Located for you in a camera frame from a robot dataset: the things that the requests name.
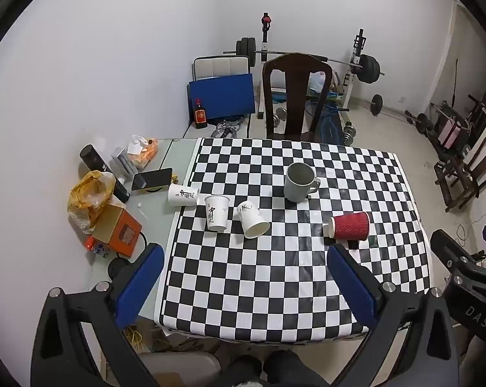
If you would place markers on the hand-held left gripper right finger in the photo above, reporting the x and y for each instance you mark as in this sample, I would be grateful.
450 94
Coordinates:
352 286

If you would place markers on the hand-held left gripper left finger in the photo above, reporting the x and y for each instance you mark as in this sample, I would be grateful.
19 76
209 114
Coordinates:
141 284

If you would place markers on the red ribbed paper cup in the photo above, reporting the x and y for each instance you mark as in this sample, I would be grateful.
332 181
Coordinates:
351 225

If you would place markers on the white printed paper cup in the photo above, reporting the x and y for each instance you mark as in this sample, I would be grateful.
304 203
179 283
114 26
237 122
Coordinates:
216 215
182 195
251 218

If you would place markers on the black round disc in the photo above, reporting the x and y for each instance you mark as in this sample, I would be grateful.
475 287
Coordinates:
119 267

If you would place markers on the orange blue small packet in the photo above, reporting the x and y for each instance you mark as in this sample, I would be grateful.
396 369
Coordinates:
94 246

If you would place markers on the orange cardboard box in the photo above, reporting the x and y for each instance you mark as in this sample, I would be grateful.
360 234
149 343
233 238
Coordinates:
114 229

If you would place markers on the white cotton swab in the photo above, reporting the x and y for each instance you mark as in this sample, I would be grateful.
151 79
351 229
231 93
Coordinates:
142 210

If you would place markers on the black white checkered tablecloth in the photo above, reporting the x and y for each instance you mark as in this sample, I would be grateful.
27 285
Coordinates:
267 286

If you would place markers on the brown wooden chair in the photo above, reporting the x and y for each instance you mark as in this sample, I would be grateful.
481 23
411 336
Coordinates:
478 161

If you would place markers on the yellow plastic bag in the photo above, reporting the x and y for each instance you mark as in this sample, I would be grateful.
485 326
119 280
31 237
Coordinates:
87 199

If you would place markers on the person's dark trousers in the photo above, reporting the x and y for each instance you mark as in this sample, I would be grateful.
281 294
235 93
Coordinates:
285 369

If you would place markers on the black smartphone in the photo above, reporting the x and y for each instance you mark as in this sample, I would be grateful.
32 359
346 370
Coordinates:
152 178

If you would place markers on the grey ceramic mug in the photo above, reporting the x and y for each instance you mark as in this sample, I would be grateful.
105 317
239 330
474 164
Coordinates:
298 187

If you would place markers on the silver grey box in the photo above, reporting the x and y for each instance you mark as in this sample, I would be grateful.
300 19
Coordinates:
122 163

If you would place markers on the black floor barbell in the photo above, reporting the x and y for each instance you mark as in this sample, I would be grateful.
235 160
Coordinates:
419 121

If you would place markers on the orange tissue pack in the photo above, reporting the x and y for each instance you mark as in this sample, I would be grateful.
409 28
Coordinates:
143 152

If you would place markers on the black exercise machine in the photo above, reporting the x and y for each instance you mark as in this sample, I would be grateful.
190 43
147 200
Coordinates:
474 113

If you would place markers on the large black cylinder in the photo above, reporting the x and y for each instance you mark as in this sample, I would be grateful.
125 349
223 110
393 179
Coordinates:
92 157

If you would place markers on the chrome dumbbell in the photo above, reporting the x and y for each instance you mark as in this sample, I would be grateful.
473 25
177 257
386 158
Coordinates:
279 116
349 134

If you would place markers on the black short dumbbell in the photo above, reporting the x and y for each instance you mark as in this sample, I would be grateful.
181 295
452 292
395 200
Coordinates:
376 105

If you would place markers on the brown glass bottle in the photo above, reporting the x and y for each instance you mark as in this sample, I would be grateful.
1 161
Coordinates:
200 117

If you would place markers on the chrome weight plates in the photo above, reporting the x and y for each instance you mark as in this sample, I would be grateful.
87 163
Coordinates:
226 128

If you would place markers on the white weight rack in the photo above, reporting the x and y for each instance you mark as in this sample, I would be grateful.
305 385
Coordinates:
349 84

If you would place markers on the black plated barbell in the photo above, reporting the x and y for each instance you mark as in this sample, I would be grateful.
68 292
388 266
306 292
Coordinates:
367 69

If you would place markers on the blue flat board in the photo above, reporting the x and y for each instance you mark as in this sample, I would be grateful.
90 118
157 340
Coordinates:
222 96

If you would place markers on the clear plastic bag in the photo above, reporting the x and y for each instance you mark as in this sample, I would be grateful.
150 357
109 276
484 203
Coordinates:
318 84

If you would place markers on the dark wooden dining chair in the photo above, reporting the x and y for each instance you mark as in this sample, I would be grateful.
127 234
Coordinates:
296 88

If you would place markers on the white padded chair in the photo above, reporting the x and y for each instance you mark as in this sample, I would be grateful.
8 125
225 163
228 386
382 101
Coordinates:
220 66

